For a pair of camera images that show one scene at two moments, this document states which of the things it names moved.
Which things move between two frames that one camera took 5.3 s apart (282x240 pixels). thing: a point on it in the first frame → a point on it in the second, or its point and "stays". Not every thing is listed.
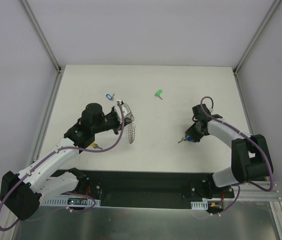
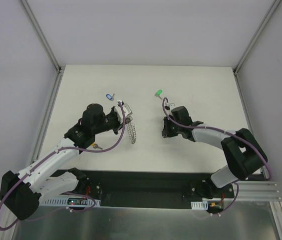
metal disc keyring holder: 131,132 stays
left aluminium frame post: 28,7 stays
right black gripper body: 191,133 → 168,128
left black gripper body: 117,121 stays
